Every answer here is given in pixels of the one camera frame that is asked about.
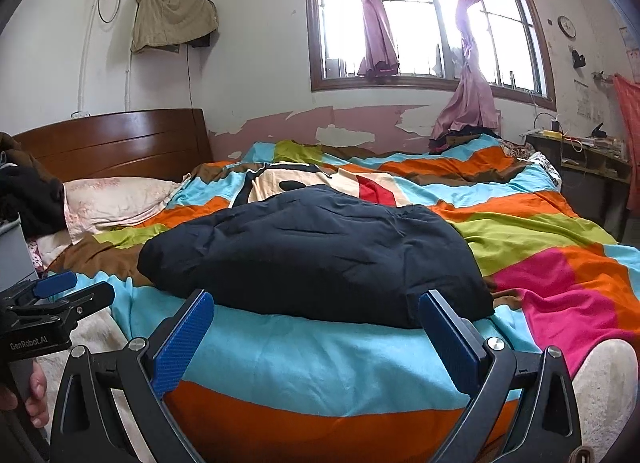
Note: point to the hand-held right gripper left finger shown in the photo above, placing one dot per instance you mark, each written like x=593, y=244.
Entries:
x=182, y=343

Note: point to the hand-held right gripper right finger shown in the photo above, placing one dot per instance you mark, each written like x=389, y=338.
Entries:
x=450, y=348

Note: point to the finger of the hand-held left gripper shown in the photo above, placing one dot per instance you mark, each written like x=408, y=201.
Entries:
x=52, y=284
x=90, y=295

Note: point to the black padded jacket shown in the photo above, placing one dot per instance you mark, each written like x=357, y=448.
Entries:
x=310, y=253

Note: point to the dark clothes heap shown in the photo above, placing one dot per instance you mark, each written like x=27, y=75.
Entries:
x=30, y=193

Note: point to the pile of dark clothes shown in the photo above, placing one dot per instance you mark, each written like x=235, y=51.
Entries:
x=460, y=139

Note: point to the person's left hand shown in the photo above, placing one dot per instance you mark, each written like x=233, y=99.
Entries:
x=37, y=388

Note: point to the floral pillow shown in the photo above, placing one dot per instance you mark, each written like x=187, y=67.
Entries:
x=47, y=250

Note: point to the grey box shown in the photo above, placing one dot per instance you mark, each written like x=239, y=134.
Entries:
x=12, y=253

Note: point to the pale pink pillow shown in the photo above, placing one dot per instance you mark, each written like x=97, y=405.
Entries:
x=115, y=200

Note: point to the colourful patchwork blanket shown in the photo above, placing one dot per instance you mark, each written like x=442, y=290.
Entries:
x=300, y=368

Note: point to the brown wooden headboard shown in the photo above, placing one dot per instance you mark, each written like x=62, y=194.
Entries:
x=125, y=143

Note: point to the white fleece sheet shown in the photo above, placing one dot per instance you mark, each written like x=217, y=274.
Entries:
x=610, y=383

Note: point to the cluttered side shelf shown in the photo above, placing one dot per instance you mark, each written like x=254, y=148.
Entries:
x=590, y=163

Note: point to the pink curtain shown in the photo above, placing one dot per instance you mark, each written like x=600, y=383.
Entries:
x=470, y=93
x=375, y=23

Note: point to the beige hanging cloth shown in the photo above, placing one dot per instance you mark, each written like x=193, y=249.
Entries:
x=170, y=18

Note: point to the wooden framed window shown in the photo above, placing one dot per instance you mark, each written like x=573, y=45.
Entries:
x=415, y=43

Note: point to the white wall pipe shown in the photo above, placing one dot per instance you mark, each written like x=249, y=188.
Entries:
x=89, y=43

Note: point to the black wall hook item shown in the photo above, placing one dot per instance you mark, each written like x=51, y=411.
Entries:
x=578, y=59

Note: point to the round wall clock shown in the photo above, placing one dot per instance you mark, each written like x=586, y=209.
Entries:
x=566, y=26

